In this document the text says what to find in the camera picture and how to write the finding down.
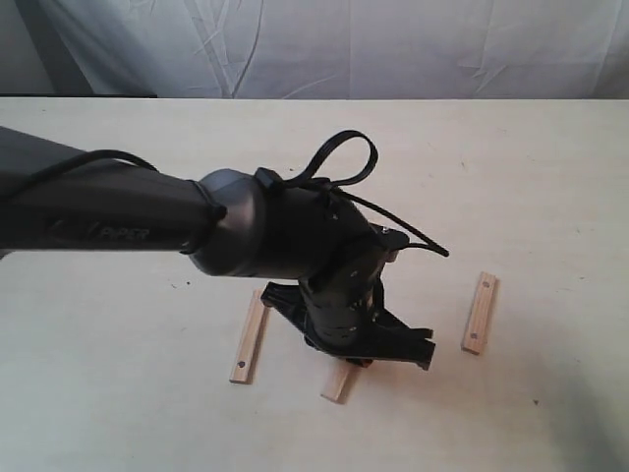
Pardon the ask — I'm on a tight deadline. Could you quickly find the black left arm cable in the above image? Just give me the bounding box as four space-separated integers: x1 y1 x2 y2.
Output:
0 129 451 259

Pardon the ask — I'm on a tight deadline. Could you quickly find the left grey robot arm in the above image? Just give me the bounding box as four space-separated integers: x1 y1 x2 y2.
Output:
1 128 445 369

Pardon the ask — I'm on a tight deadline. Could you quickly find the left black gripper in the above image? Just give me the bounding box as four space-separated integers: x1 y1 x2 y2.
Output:
261 224 435 371

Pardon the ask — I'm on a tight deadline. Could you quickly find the wooden stick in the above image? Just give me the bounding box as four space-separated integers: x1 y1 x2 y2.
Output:
461 271 499 356
319 361 359 404
229 289 269 384

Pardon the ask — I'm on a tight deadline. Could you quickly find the white backdrop curtain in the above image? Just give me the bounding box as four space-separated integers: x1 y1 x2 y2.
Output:
1 1 628 99

